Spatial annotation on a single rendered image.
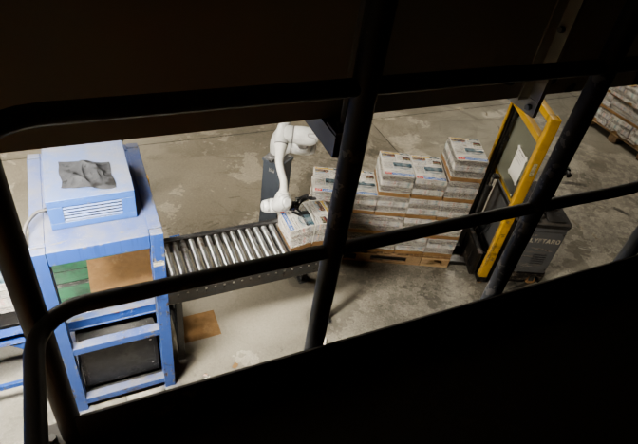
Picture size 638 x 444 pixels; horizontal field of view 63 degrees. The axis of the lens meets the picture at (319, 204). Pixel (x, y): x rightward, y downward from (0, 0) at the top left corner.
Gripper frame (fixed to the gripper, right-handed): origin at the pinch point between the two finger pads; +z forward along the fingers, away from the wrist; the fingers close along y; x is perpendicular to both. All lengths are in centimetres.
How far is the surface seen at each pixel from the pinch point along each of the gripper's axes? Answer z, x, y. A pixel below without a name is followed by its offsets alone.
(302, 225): -9.1, 10.3, 10.7
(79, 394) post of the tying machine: -159, 48, 123
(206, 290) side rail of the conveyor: -79, 28, 54
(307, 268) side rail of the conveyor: -3.1, 28.1, 39.7
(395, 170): 94, -32, -12
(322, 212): 11.8, -0.4, 7.2
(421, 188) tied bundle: 115, -16, -5
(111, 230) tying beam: -149, 36, -14
